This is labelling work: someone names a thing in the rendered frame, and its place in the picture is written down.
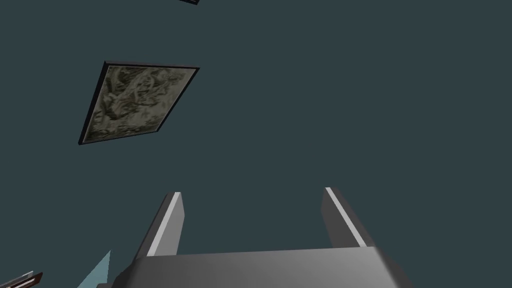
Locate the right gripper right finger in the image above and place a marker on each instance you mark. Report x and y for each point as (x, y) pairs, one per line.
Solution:
(343, 224)

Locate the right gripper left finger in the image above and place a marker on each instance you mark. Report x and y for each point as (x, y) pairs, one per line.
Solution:
(166, 230)

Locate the black framed wall picture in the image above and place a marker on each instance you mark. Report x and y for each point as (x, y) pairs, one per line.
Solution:
(136, 102)

